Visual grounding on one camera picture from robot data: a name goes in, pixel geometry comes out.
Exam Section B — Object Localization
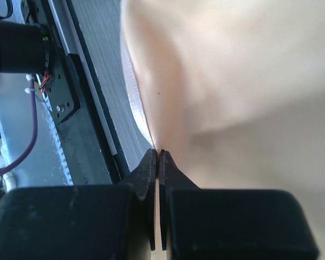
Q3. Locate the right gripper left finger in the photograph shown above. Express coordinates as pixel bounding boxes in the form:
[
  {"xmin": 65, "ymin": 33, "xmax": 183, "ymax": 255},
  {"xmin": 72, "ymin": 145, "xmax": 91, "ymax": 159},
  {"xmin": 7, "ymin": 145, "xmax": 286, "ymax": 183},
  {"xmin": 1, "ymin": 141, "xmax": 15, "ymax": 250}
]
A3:
[{"xmin": 0, "ymin": 149, "xmax": 157, "ymax": 259}]

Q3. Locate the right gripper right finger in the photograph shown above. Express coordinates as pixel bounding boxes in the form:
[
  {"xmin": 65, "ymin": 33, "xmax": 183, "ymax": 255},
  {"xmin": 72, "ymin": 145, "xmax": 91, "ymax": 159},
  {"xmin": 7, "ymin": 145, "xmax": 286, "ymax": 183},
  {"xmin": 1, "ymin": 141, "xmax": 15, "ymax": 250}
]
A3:
[{"xmin": 158, "ymin": 151, "xmax": 319, "ymax": 259}]

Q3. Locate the peach cloth napkin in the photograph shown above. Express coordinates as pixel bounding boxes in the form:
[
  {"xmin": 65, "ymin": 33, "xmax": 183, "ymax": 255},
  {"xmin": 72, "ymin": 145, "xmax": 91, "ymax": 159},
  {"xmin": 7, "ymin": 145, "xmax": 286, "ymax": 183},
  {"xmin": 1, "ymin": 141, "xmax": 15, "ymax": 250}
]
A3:
[{"xmin": 121, "ymin": 1, "xmax": 325, "ymax": 259}]

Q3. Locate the white slotted cable duct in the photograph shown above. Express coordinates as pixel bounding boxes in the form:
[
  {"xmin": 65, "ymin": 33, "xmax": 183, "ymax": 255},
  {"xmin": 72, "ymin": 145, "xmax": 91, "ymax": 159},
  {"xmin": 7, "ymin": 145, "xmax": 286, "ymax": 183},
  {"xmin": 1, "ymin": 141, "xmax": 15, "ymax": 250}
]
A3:
[{"xmin": 35, "ymin": 74, "xmax": 73, "ymax": 186}]

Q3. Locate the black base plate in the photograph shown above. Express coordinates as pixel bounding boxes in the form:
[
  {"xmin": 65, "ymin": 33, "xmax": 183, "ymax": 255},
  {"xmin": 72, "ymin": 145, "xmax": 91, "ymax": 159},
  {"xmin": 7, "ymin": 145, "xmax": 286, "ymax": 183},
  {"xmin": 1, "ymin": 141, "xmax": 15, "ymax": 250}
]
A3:
[{"xmin": 21, "ymin": 1, "xmax": 120, "ymax": 185}]

